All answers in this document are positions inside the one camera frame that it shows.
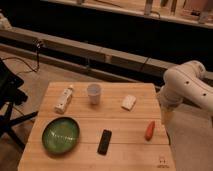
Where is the wooden table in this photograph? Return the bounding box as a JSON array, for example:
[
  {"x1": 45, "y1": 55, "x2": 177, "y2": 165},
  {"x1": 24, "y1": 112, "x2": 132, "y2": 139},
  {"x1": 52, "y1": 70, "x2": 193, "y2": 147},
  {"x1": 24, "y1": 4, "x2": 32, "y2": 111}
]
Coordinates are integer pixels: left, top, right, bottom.
[{"x1": 18, "y1": 82, "x2": 176, "y2": 171}]

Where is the black remote control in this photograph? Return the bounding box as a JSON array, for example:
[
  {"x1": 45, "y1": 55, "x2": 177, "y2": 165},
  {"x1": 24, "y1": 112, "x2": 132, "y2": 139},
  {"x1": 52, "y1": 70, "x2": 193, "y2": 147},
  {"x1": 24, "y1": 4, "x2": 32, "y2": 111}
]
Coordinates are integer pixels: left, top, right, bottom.
[{"x1": 97, "y1": 130, "x2": 112, "y2": 155}]

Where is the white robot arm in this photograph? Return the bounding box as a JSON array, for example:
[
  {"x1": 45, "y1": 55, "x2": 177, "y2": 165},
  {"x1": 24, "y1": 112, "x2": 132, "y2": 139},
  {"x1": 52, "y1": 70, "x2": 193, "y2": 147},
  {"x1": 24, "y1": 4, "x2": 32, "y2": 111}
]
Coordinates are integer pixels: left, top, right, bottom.
[{"x1": 157, "y1": 60, "x2": 213, "y2": 125}]

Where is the black office chair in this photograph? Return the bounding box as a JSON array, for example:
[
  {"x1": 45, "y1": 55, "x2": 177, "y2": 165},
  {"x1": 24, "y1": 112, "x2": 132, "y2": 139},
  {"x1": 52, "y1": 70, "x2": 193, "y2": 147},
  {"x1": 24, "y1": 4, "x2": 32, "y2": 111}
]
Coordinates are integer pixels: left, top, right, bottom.
[{"x1": 0, "y1": 59, "x2": 38, "y2": 149}]

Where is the white sponge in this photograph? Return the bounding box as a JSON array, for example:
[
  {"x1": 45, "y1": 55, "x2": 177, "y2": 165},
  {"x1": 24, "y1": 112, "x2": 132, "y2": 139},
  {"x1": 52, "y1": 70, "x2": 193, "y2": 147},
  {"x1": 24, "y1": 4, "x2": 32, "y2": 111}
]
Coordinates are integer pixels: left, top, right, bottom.
[{"x1": 121, "y1": 95, "x2": 136, "y2": 110}]

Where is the green bowl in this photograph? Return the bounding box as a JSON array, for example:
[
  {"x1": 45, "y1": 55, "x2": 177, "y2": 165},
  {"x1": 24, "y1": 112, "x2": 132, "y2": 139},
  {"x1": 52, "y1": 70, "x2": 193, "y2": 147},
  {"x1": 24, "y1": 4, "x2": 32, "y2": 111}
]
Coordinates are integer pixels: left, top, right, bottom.
[{"x1": 42, "y1": 117, "x2": 80, "y2": 155}]

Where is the orange carrot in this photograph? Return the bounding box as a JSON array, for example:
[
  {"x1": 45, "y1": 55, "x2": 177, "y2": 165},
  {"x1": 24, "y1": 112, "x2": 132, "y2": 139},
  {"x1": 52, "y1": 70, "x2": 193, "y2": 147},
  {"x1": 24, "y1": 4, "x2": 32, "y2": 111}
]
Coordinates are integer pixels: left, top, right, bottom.
[{"x1": 144, "y1": 121, "x2": 155, "y2": 141}]

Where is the white plastic bottle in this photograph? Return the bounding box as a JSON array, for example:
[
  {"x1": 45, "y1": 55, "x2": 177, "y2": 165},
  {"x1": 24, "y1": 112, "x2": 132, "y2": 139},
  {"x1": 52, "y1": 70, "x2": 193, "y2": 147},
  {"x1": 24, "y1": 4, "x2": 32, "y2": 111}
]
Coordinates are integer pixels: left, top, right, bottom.
[{"x1": 54, "y1": 85, "x2": 74, "y2": 114}]

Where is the black cable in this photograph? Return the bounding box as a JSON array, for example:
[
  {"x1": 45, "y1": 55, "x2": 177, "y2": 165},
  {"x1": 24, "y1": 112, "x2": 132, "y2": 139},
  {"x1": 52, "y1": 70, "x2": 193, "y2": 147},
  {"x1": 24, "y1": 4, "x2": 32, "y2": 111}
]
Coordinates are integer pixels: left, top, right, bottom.
[{"x1": 0, "y1": 39, "x2": 44, "y2": 76}]

